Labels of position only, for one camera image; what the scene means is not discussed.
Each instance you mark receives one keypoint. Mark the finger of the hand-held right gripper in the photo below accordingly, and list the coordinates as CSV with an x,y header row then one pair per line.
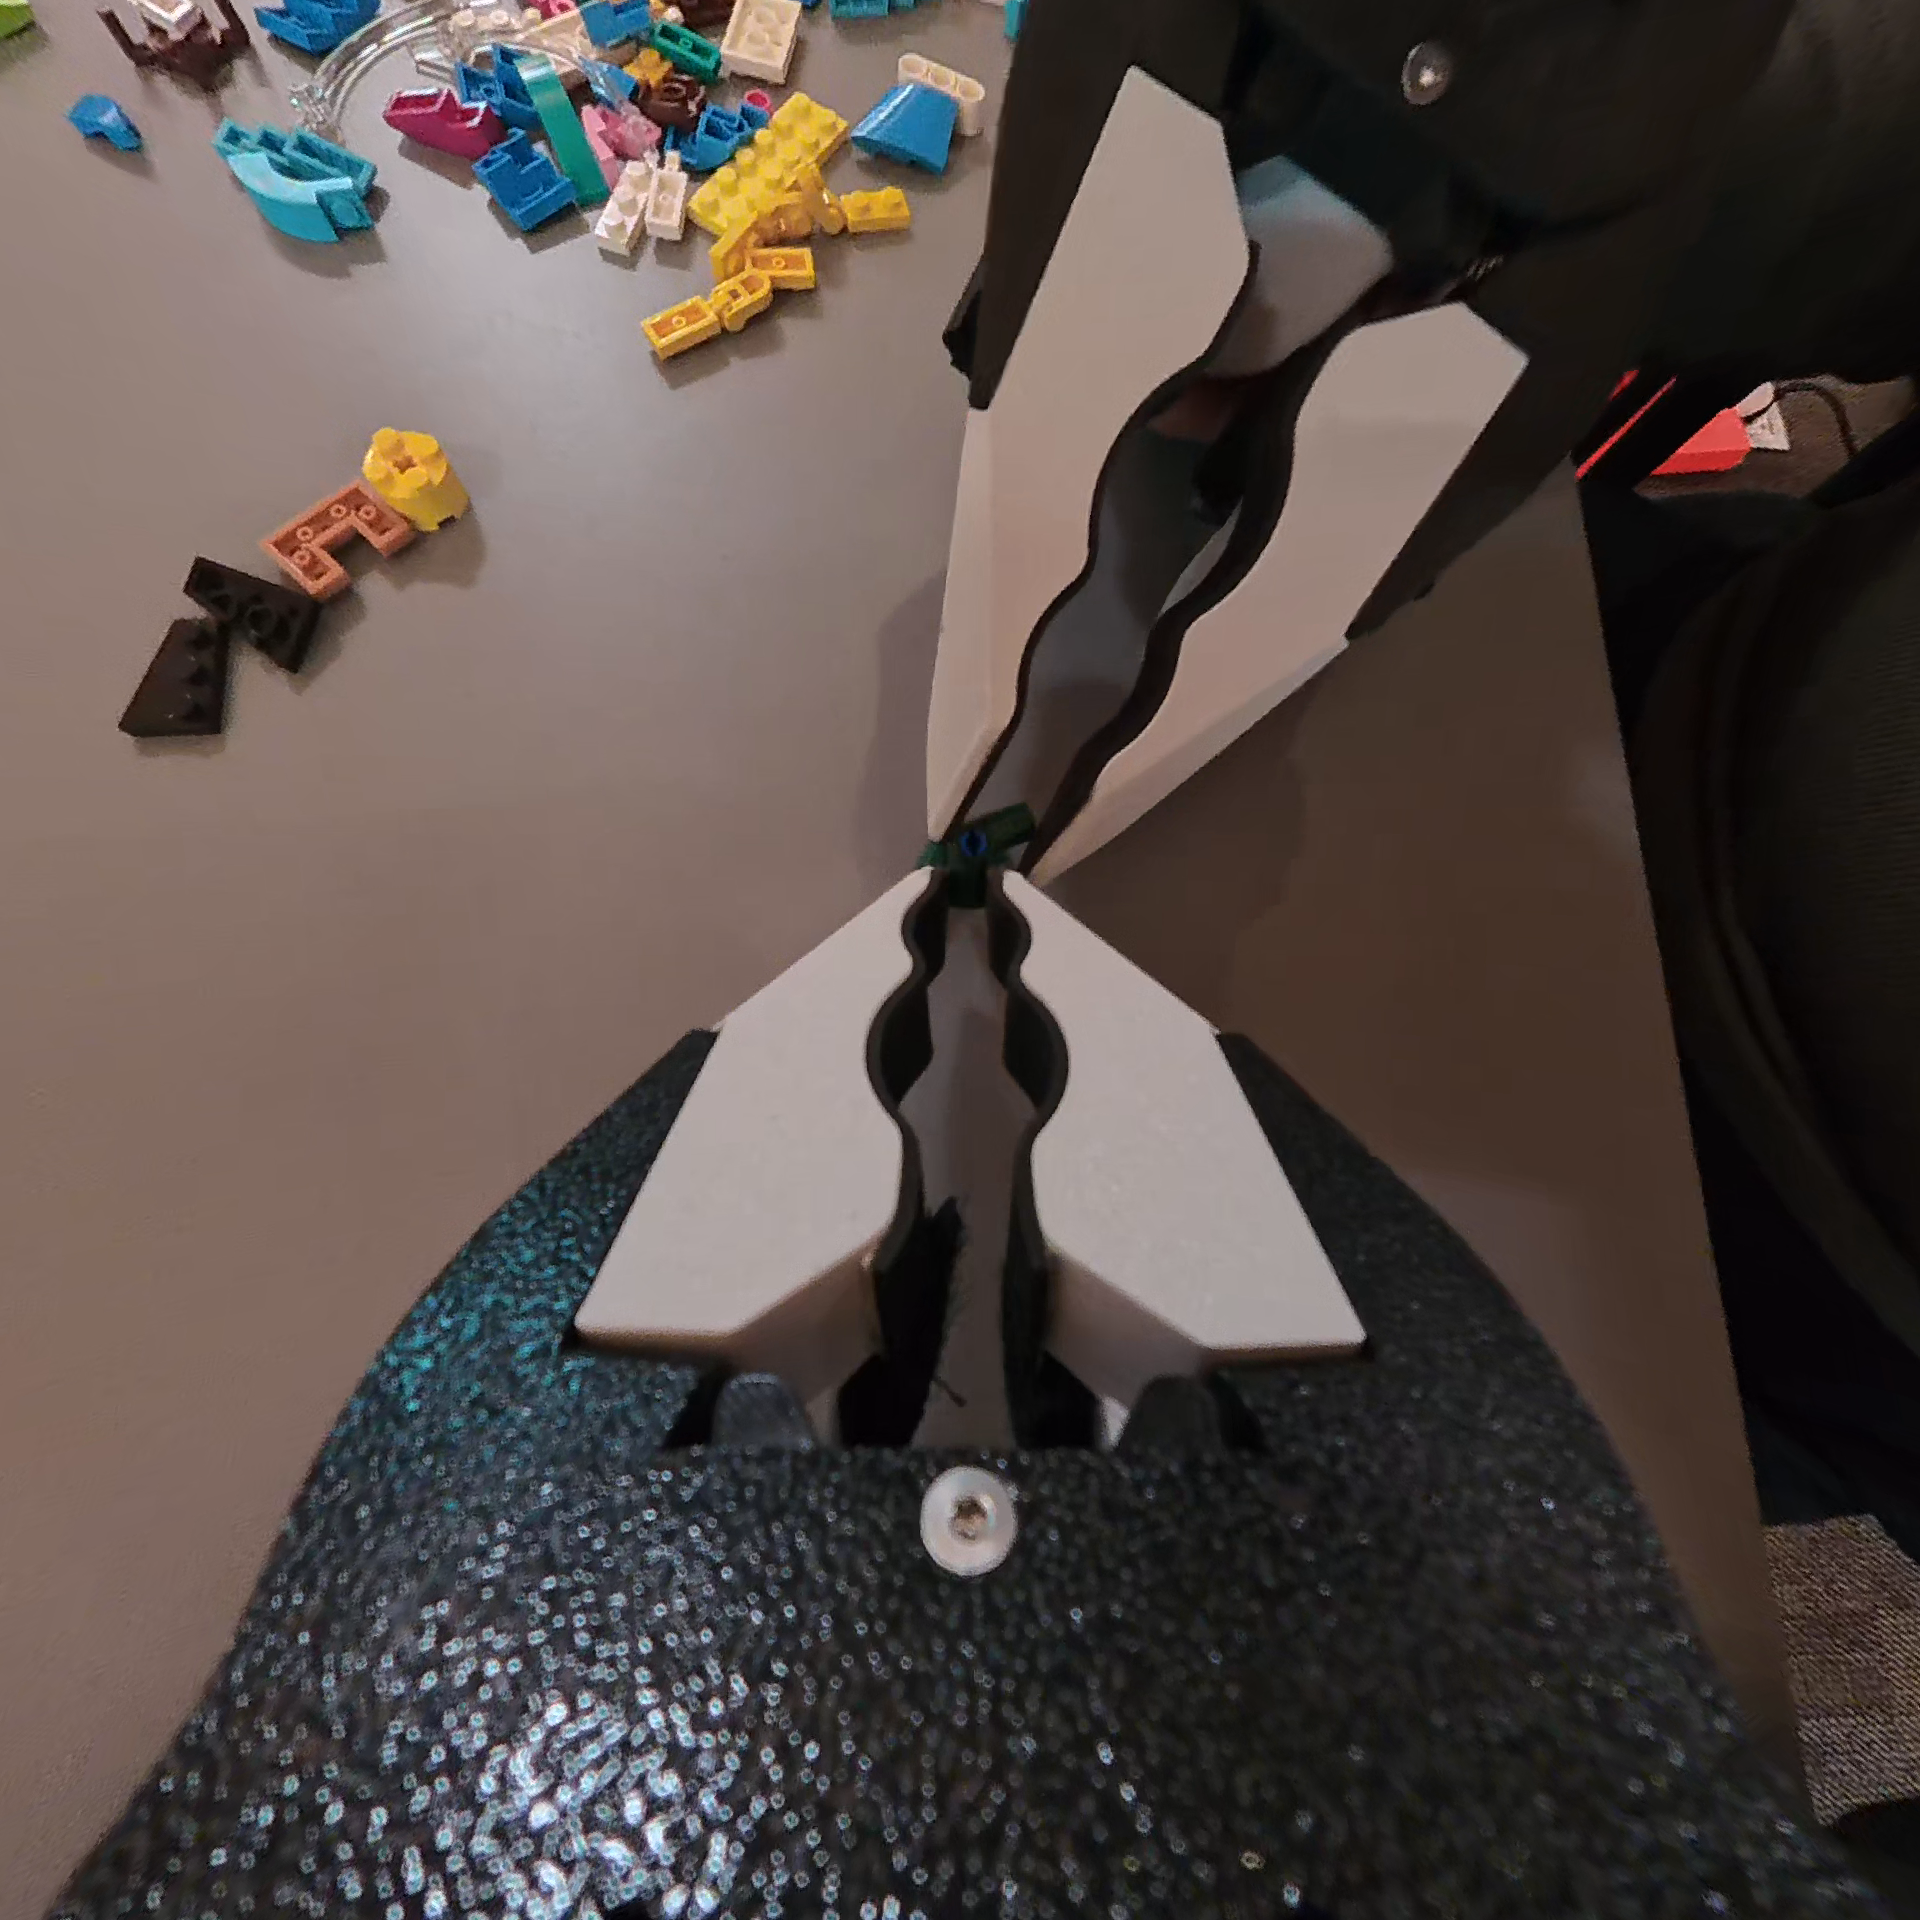
x,y
1349,481
1081,301

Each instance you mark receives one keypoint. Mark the dark brown wedge plate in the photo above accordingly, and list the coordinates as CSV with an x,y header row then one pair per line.
x,y
173,682
255,608

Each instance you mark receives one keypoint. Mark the brown angled plate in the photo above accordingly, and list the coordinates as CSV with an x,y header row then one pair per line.
x,y
339,541

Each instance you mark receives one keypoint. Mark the red plastic object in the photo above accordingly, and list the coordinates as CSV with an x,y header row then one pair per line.
x,y
1694,441

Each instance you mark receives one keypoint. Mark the pile of colourful bricks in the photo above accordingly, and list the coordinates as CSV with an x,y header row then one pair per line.
x,y
751,182

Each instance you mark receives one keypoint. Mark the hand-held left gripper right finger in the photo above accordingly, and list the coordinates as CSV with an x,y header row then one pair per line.
x,y
1185,1200

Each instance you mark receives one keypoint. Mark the yellow round brick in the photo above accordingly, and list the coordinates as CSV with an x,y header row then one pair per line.
x,y
413,477

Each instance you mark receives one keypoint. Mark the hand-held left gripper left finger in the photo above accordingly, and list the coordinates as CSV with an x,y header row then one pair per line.
x,y
751,1184

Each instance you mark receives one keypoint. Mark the person's torso in dark sweater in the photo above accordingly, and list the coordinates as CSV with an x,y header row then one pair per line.
x,y
1801,974

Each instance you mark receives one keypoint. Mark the grey desk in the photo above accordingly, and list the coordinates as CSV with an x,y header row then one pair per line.
x,y
451,974

